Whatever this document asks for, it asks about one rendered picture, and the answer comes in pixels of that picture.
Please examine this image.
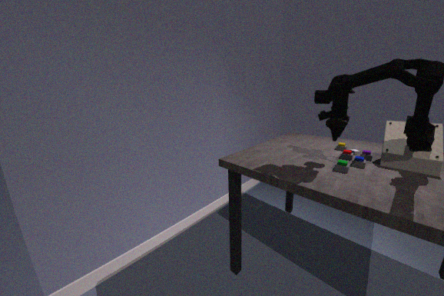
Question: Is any purple button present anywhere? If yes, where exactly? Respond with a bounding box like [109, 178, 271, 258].
[360, 150, 373, 161]

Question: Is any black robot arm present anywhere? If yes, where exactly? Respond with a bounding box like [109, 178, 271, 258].
[314, 58, 444, 151]

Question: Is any red button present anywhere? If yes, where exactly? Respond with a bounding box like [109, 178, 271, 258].
[340, 149, 353, 161]

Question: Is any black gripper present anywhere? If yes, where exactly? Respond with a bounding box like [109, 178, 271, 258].
[326, 105, 350, 141]

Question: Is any blue button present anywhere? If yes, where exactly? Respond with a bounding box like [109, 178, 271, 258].
[352, 156, 366, 168]

